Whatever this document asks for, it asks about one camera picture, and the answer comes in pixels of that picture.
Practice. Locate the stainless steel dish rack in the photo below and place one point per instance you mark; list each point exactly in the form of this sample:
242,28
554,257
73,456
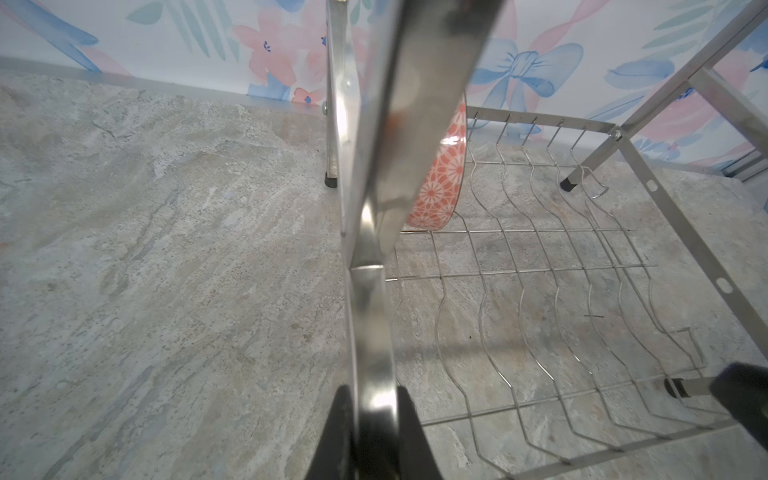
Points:
606,259

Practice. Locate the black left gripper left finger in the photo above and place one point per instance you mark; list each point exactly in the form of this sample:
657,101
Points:
333,458

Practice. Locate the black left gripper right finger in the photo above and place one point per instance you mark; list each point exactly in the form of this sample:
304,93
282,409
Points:
416,460

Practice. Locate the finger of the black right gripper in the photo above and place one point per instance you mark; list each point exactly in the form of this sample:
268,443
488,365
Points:
742,390

